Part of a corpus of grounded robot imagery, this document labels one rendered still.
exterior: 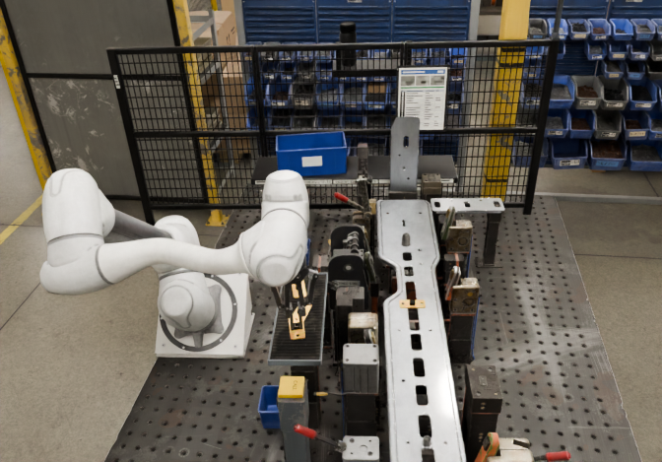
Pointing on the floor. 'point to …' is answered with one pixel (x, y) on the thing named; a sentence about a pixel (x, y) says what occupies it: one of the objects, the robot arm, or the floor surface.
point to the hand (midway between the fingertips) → (296, 315)
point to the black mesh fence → (322, 114)
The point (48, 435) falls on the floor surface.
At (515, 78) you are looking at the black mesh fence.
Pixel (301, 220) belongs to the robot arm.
